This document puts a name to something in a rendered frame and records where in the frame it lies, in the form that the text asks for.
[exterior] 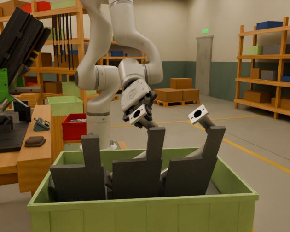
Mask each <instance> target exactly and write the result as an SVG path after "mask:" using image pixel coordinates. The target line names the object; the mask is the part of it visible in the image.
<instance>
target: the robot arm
mask: <svg viewBox="0 0 290 232"><path fill-rule="evenodd" d="M80 2H81V3H82V5H83V6H84V8H85V9H86V11H87V13H88V15H89V18H90V40H89V46H88V49H87V52H86V54H85V56H84V58H83V59H82V61H81V62H80V64H79V66H78V67H77V70H76V72H75V84H76V86H77V87H78V88H79V89H81V90H86V91H90V90H102V92H101V94H100V95H98V96H97V97H95V98H93V99H91V100H89V101H88V102H87V105H86V121H87V134H88V133H90V132H91V133H92V134H94V135H99V146H100V150H116V149H117V145H116V144H115V143H114V140H111V139H110V104H111V100H112V98H113V97H114V95H115V94H116V93H117V91H118V90H119V89H120V87H122V98H121V106H122V111H123V112H124V115H123V118H122V119H123V120H124V121H125V122H127V121H129V120H130V119H129V115H130V114H132V113H133V112H134V111H135V110H137V109H138V108H139V107H140V106H141V105H144V106H145V109H146V113H147V114H146V115H145V117H146V118H147V119H149V120H150V121H152V120H153V119H152V116H151V115H152V112H151V110H152V105H153V103H154V100H155V99H156V97H157V94H156V93H155V92H152V91H151V89H150V87H149V86H148V85H152V84H158V83H160V82H162V80H163V68H162V61H161V57H160V54H159V51H158V49H157V48H156V46H155V45H154V44H153V43H152V42H151V41H150V40H149V39H148V38H146V37H145V36H143V35H142V34H140V33H139V32H138V31H137V26H136V20H135V13H134V6H133V0H80ZM101 4H108V5H109V8H110V17H111V21H110V20H109V19H108V17H107V16H106V15H105V14H104V13H103V12H102V11H101V8H100V5H101ZM112 32H113V36H114V40H115V42H116V43H117V44H118V45H120V46H127V47H132V48H135V49H138V50H140V51H141V52H143V53H144V54H145V55H146V56H147V58H148V60H149V63H148V64H139V62H138V61H137V60H136V59H134V58H125V59H123V60H122V61H121V62H120V63H119V66H118V68H117V67H115V66H107V65H95V64H96V62H97V61H98V60H99V59H100V58H102V57H103V56H104V55H105V54H106V53H107V52H108V50H109V48H110V45H111V40H112Z"/></svg>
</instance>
